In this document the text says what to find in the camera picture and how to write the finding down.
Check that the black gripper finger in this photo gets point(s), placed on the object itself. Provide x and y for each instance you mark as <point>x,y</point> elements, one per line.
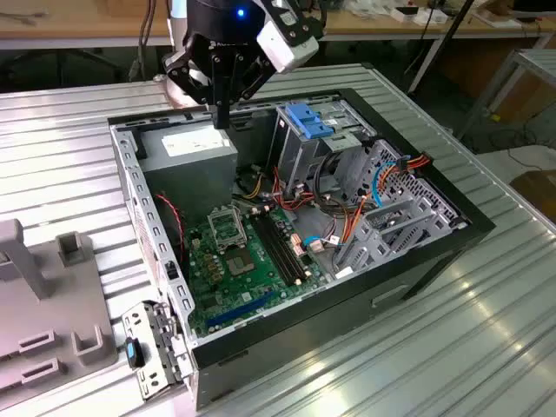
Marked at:
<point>227,87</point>
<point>217,87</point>

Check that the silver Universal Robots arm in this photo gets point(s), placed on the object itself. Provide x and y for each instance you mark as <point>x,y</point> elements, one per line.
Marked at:
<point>176,26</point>

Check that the grey disk bay cage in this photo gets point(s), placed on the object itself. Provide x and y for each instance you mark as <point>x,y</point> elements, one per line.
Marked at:
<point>369,249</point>

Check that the grey power supply unit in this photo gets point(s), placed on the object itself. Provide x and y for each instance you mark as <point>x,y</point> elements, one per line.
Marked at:
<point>191,174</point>

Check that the blue drive latch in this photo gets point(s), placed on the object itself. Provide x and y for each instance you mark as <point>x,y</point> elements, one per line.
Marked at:
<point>310,123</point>

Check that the grey optical drive cage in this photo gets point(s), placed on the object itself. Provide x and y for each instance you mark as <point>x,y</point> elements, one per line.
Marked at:
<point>295,156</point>

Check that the long wooden desk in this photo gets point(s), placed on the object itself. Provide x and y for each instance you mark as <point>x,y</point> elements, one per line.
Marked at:
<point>108,21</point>

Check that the black RAM slot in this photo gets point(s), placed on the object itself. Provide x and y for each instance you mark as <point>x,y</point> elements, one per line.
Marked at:
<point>288,247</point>
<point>272,247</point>

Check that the CPU socket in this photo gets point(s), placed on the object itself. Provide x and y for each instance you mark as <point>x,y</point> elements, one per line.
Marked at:
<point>239,262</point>

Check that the white box black lid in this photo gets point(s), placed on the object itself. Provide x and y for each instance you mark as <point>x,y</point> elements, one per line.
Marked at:
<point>404,15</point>

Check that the green motherboard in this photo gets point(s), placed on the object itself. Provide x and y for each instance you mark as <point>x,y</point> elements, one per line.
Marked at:
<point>234,289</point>

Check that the white flat box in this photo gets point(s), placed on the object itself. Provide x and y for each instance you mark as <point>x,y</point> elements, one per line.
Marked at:
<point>432,18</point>

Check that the blue expansion slot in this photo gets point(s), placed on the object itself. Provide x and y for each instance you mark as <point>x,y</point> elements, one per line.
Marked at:
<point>239,310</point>

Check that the black open PC case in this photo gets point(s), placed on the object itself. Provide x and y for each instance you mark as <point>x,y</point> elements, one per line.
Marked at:
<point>326,330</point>

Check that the grey parts rack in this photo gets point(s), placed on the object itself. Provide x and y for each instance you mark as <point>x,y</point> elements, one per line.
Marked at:
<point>52,313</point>

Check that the brown cardboard box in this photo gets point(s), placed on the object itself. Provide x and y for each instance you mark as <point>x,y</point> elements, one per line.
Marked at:
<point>536,191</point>

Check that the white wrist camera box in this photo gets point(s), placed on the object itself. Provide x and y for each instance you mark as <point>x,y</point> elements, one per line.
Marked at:
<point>284,48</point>

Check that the blue black bracket latch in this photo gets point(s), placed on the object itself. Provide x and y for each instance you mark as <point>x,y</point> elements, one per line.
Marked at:
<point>132,354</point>

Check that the aluminium frame stand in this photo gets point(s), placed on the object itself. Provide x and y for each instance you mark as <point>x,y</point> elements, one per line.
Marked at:
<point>517,56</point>

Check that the metal expansion slot bracket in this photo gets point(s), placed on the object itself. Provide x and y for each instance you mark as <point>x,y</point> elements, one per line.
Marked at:
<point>150,382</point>

